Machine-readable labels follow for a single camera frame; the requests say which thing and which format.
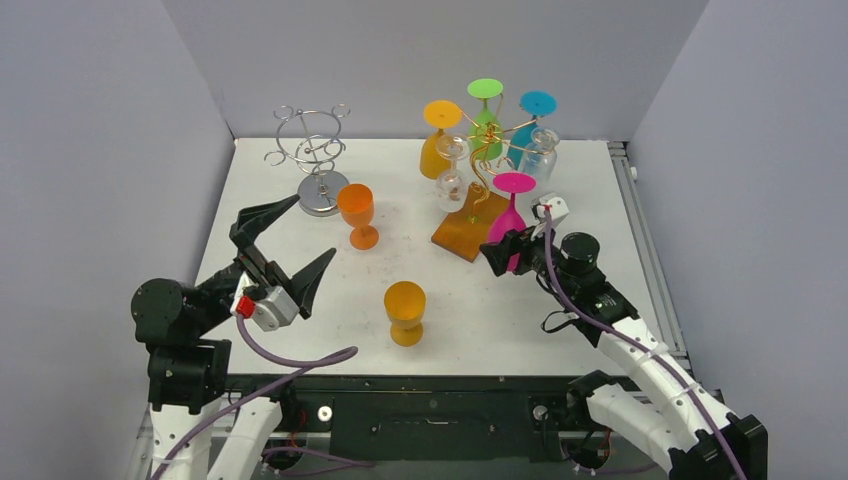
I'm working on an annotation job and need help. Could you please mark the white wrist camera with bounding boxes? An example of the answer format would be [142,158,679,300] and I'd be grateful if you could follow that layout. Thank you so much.
[230,273,300,332]
[531,192,570,230]

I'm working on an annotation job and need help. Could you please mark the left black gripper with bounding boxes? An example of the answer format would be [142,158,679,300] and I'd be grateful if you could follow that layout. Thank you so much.
[193,193,334,335]

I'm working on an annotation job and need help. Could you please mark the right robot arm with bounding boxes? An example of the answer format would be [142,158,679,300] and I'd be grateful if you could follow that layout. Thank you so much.
[480,228,768,479]

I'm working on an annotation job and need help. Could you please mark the yellow wine glass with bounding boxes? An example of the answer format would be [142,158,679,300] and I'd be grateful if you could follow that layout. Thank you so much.
[419,100,462,180]
[383,281,427,347]

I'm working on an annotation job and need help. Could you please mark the gold wire glass rack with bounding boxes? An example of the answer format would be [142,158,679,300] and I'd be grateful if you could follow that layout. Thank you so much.
[431,107,528,263]

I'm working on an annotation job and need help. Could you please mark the pink wine glass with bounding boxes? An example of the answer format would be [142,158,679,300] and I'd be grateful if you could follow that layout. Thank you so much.
[486,172,536,243]

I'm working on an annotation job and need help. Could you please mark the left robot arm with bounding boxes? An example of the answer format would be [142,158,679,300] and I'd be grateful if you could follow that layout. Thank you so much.
[130,194,336,479]

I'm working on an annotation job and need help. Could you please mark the blue wine glass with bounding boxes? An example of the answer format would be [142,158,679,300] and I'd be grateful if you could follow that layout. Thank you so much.
[506,90,557,170]

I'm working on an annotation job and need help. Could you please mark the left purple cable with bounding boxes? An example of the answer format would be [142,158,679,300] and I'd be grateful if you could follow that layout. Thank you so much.
[148,314,376,480]

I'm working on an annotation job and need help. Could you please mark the yellow wine glass front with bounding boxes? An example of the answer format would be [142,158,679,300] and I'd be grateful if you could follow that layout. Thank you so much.
[383,281,427,347]

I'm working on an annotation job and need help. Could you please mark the dark orange wine glass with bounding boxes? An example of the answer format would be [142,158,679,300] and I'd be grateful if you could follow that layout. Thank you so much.
[337,183,379,250]

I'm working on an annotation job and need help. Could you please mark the green wine glass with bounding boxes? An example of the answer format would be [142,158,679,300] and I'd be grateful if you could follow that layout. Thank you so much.
[467,78,503,161]

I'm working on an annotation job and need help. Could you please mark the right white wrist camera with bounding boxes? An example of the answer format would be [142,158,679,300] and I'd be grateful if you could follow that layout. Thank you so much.
[531,192,570,230]

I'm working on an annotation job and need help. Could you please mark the silver wire glass rack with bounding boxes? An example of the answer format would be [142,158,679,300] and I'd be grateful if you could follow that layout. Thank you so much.
[263,104,351,217]

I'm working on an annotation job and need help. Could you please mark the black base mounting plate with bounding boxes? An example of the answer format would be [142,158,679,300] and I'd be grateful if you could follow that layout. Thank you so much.
[198,374,654,464]

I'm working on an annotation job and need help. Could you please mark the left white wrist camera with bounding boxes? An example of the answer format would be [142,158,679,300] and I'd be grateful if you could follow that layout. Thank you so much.
[230,273,300,332]

